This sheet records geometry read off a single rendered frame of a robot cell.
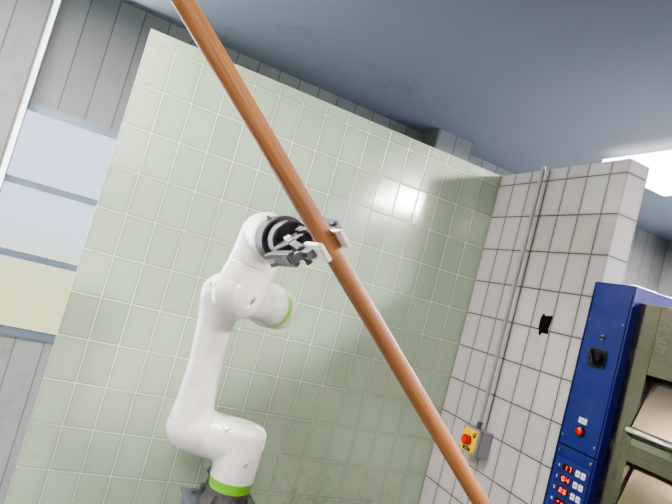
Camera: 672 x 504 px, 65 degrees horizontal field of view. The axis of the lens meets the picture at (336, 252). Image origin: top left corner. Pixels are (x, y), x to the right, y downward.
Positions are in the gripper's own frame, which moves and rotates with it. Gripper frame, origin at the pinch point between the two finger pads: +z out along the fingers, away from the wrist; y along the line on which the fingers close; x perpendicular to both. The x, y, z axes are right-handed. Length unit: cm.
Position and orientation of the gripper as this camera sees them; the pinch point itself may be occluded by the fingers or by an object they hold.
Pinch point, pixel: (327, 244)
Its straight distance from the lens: 80.5
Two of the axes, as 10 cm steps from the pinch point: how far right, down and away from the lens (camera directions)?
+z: 3.9, 0.5, -9.2
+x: -4.9, -8.3, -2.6
